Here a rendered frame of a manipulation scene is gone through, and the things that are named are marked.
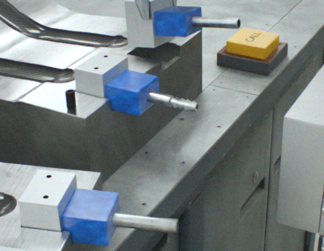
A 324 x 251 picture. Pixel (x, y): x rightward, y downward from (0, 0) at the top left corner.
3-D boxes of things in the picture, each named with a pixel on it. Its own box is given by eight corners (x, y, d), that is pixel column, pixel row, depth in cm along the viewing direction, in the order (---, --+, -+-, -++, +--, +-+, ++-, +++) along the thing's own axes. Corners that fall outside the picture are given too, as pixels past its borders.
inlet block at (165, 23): (248, 42, 78) (246, -5, 76) (230, 52, 74) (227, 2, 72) (149, 37, 84) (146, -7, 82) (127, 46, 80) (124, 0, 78)
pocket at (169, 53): (182, 72, 84) (181, 44, 83) (161, 89, 80) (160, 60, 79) (149, 65, 86) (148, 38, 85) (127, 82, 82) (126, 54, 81)
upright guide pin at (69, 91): (78, 105, 70) (76, 90, 69) (72, 110, 69) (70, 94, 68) (70, 103, 70) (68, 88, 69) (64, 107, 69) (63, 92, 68)
